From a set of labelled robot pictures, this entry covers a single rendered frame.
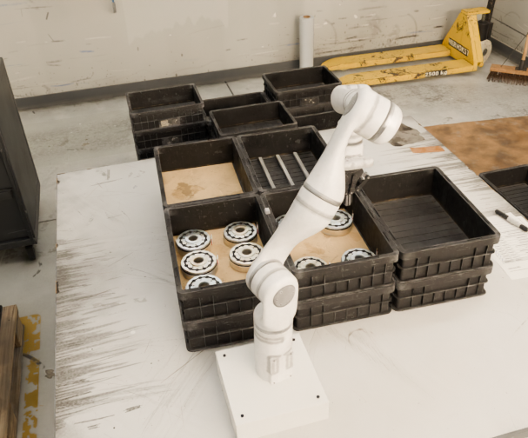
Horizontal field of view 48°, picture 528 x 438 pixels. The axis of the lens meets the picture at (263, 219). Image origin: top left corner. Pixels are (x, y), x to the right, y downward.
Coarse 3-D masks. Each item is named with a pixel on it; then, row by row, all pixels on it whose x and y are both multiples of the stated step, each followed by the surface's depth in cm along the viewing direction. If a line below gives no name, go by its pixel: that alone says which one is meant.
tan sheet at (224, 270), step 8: (208, 232) 186; (216, 232) 186; (176, 240) 183; (216, 240) 183; (176, 248) 180; (216, 248) 179; (224, 248) 179; (216, 256) 176; (224, 256) 176; (224, 264) 173; (224, 272) 170; (232, 272) 170; (240, 272) 170; (184, 280) 168; (224, 280) 167; (232, 280) 167; (184, 288) 165
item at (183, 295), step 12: (192, 204) 181; (204, 204) 181; (168, 216) 176; (264, 216) 175; (168, 228) 172; (168, 240) 167; (288, 264) 156; (180, 288) 150; (204, 288) 150; (216, 288) 150; (228, 288) 151; (240, 288) 152
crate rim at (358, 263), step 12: (264, 192) 185; (276, 192) 185; (288, 192) 186; (264, 204) 180; (372, 216) 175; (276, 228) 170; (396, 252) 159; (324, 264) 156; (336, 264) 156; (348, 264) 156; (360, 264) 157; (372, 264) 158; (300, 276) 154; (312, 276) 155
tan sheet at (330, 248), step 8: (352, 224) 187; (320, 232) 184; (352, 232) 183; (304, 240) 181; (312, 240) 181; (320, 240) 181; (328, 240) 181; (336, 240) 180; (344, 240) 180; (352, 240) 180; (360, 240) 180; (296, 248) 178; (304, 248) 178; (312, 248) 178; (320, 248) 178; (328, 248) 178; (336, 248) 177; (344, 248) 177; (352, 248) 177; (360, 248) 177; (296, 256) 175; (304, 256) 175; (320, 256) 174; (328, 256) 174; (336, 256) 174
